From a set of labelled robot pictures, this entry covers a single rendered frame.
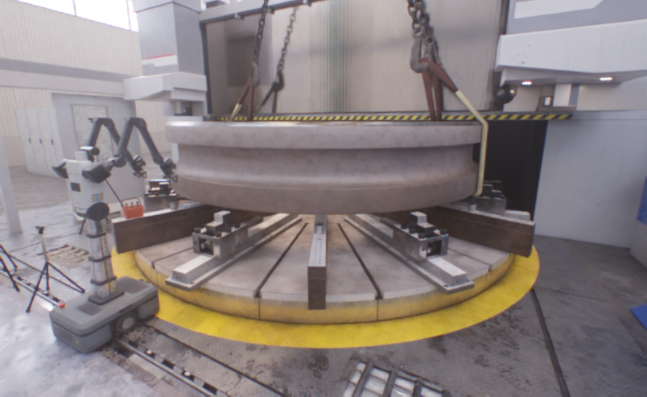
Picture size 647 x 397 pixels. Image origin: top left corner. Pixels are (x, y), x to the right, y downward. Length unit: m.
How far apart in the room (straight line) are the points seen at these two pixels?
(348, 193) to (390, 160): 0.59
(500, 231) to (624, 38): 2.06
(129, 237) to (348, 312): 2.61
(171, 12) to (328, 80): 3.15
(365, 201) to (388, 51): 3.42
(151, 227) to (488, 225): 4.00
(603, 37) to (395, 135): 1.92
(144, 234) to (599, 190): 6.17
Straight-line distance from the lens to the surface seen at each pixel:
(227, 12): 7.73
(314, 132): 2.84
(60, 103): 6.91
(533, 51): 3.63
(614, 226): 6.00
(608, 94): 4.71
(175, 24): 6.73
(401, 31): 5.80
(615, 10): 4.23
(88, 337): 3.12
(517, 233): 3.94
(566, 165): 5.67
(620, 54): 3.74
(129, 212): 3.99
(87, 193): 2.94
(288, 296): 2.76
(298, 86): 6.46
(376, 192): 3.01
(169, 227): 4.14
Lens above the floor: 1.78
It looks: 12 degrees down
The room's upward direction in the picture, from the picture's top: straight up
